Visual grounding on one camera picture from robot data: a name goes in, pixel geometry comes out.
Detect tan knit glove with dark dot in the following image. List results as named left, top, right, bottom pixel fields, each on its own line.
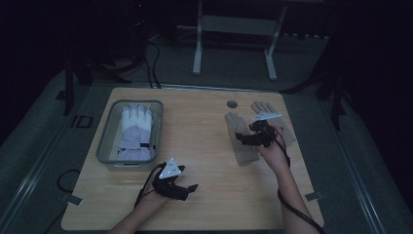
left=250, top=100, right=297, bottom=148

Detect black floor cables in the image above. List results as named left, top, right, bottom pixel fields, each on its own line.
left=141, top=41, right=163, bottom=90

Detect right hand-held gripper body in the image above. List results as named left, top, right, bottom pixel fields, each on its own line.
left=245, top=110, right=283, bottom=148

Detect hand-held gripper cable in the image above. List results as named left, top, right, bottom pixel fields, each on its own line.
left=133, top=161, right=168, bottom=209
left=273, top=126, right=326, bottom=234

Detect white metal stand frame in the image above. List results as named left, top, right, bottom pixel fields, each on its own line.
left=192, top=0, right=289, bottom=82

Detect power strip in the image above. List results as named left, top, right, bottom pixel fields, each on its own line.
left=282, top=31, right=329, bottom=42

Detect purple and white ski glove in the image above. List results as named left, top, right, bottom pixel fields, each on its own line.
left=116, top=102, right=157, bottom=163

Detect person's right hand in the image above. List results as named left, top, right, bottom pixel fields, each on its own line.
left=257, top=126, right=291, bottom=176

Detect grey plastic basin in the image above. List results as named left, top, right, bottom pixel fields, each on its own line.
left=95, top=98, right=165, bottom=172

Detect right hand-held gripper cable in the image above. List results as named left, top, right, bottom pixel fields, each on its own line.
left=273, top=126, right=326, bottom=234

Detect black stand legs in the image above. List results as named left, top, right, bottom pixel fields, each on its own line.
left=62, top=48, right=132, bottom=117

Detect dark stand legs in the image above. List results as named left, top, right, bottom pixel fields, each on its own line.
left=282, top=61, right=348, bottom=132

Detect person's left hand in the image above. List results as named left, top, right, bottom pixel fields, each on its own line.
left=138, top=180, right=170, bottom=210

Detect grey tape strip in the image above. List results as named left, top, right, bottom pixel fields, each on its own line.
left=304, top=191, right=324, bottom=203
left=60, top=193, right=84, bottom=208

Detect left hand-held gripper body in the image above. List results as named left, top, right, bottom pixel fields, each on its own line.
left=151, top=157, right=192, bottom=202

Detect left hand-held gripper cable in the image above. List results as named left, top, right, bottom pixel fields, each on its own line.
left=133, top=161, right=168, bottom=209

